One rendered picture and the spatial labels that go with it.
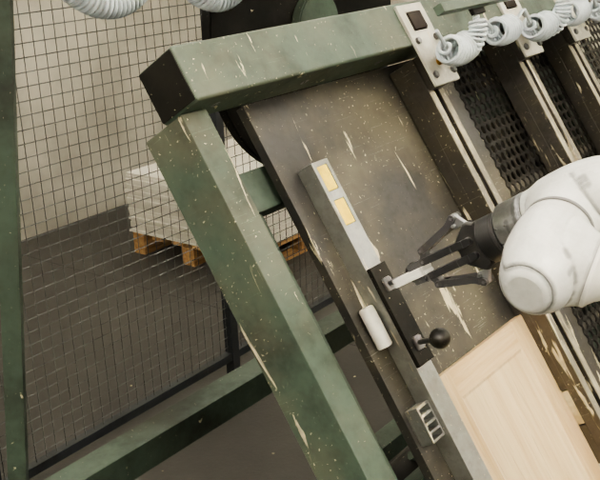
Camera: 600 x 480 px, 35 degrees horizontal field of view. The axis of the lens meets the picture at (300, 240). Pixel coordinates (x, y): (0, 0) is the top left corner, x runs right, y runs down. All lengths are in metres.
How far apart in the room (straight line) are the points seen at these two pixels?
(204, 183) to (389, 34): 0.62
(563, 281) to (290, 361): 0.52
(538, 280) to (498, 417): 0.73
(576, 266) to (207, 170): 0.63
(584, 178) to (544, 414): 0.79
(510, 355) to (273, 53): 0.80
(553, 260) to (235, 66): 0.67
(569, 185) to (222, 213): 0.56
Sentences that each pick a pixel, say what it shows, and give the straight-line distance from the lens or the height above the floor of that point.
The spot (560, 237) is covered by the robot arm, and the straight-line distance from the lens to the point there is 1.30.
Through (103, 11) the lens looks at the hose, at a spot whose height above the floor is 1.97.
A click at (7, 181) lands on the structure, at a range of 2.07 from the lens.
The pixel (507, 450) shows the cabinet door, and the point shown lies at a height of 1.13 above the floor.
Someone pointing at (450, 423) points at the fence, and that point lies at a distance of 1.80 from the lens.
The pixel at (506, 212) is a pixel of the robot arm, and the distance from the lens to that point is 1.48.
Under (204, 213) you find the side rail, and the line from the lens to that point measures 1.61.
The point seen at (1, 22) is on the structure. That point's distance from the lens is 1.97.
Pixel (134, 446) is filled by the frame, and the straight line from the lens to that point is 2.70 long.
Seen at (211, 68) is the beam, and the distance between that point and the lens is 1.62.
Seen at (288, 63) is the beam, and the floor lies 1.89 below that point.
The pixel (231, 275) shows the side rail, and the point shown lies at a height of 1.57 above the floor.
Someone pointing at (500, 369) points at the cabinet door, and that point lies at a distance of 2.01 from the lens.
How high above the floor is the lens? 2.15
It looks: 19 degrees down
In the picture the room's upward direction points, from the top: 3 degrees counter-clockwise
